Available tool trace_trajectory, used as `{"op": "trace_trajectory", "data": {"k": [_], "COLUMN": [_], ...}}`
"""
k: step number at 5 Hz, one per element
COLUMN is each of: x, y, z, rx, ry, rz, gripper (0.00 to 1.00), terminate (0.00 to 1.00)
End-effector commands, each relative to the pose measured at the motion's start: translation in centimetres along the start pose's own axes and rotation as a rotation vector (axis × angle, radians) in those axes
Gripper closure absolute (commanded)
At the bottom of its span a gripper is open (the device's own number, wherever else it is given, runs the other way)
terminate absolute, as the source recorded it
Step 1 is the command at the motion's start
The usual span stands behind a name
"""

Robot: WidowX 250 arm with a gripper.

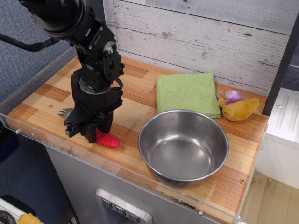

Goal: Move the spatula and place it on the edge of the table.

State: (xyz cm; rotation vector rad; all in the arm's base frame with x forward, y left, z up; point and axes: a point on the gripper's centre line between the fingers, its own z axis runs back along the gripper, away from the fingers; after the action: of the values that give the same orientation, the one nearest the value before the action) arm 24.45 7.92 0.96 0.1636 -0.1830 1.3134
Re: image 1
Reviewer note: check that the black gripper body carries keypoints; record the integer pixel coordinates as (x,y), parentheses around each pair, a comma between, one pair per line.
(90,108)

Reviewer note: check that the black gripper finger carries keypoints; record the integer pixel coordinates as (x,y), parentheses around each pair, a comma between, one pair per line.
(89,132)
(106,123)

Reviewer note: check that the red-handled metal spork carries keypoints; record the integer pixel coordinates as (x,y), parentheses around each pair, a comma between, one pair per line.
(104,139)

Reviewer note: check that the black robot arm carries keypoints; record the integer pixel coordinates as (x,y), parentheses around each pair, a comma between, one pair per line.
(96,86)

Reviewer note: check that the clear acrylic edge guard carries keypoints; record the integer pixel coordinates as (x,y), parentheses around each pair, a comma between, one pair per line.
(32,111)

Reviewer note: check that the grey cabinet with button panel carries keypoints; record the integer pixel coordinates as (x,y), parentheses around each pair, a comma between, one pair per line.
(100,197)

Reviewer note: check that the stainless steel bowl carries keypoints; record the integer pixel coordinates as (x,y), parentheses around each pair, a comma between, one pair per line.
(183,147)

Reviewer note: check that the green folded cloth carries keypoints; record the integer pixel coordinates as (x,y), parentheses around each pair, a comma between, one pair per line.
(195,92)

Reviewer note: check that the yellow object bottom left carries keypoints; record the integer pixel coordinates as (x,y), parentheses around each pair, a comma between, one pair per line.
(28,219)

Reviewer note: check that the yellow plush toy with flower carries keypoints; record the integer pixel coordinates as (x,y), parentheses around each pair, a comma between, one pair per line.
(234,106)

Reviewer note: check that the white side unit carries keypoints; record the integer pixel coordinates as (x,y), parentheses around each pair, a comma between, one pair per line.
(278,158)

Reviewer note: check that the dark vertical post right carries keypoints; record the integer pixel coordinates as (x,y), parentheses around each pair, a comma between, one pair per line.
(283,67)

